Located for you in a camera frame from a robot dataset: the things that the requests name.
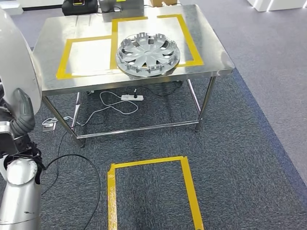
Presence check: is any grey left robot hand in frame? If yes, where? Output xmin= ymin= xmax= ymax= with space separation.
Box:
xmin=9 ymin=88 xmax=36 ymax=138

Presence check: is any brown cardboard box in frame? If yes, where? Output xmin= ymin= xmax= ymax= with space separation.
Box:
xmin=148 ymin=0 xmax=178 ymax=8

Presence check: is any silver floor socket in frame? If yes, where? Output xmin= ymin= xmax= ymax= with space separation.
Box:
xmin=42 ymin=122 xmax=57 ymax=133

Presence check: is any yellow floor tape square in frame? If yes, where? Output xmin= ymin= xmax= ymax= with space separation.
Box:
xmin=107 ymin=155 xmax=205 ymax=230

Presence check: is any stainless steel workbench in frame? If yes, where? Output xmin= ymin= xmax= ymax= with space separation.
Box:
xmin=33 ymin=3 xmax=236 ymax=149

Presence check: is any white lit display plinth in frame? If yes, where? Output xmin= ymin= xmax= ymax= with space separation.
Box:
xmin=247 ymin=0 xmax=307 ymax=12

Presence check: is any white power cable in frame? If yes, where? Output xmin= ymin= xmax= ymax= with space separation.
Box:
xmin=42 ymin=91 xmax=139 ymax=127

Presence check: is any white plinth block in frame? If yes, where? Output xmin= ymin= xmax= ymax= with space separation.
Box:
xmin=0 ymin=0 xmax=24 ymax=16

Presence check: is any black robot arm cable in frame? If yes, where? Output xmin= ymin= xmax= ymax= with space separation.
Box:
xmin=36 ymin=154 xmax=101 ymax=230

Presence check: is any white power strip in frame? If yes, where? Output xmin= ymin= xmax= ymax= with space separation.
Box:
xmin=120 ymin=94 xmax=144 ymax=102

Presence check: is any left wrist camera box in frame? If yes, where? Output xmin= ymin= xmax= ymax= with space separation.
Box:
xmin=0 ymin=122 xmax=16 ymax=156

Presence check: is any white curved plastic part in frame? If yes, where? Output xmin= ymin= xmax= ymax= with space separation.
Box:
xmin=0 ymin=9 xmax=43 ymax=182

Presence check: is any black case yellow trim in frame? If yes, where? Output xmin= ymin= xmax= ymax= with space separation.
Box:
xmin=61 ymin=0 xmax=99 ymax=16

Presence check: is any grey wheel hubcap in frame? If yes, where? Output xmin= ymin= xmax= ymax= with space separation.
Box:
xmin=116 ymin=32 xmax=181 ymax=79

